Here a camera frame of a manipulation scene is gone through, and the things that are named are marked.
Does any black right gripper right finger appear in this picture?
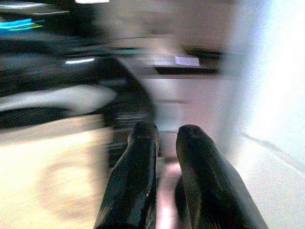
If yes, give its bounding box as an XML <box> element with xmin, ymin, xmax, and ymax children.
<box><xmin>174</xmin><ymin>124</ymin><xmax>264</xmax><ymax>229</ymax></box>

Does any black front-load washing machine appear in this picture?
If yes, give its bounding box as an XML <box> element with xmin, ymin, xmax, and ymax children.
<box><xmin>0</xmin><ymin>0</ymin><xmax>158</xmax><ymax>148</ymax></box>

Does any white cabinet with dark slot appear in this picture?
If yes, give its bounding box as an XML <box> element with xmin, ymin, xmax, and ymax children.
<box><xmin>100</xmin><ymin>0</ymin><xmax>253</xmax><ymax>134</ymax></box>

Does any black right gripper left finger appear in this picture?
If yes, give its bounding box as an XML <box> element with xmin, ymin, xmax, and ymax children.
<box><xmin>93</xmin><ymin>121</ymin><xmax>160</xmax><ymax>229</ymax></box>

